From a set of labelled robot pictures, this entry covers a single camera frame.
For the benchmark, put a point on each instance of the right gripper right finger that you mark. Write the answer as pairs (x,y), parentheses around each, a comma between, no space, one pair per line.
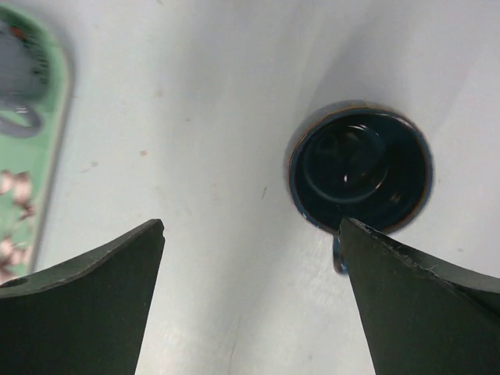
(420,314)

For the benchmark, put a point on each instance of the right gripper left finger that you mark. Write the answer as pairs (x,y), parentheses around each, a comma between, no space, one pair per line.
(86,315)

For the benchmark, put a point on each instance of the dark blue glazed mug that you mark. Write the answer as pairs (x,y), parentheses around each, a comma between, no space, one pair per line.
(361,160)

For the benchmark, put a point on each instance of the green floral serving tray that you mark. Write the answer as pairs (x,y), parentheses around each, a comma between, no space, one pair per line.
(36,88)

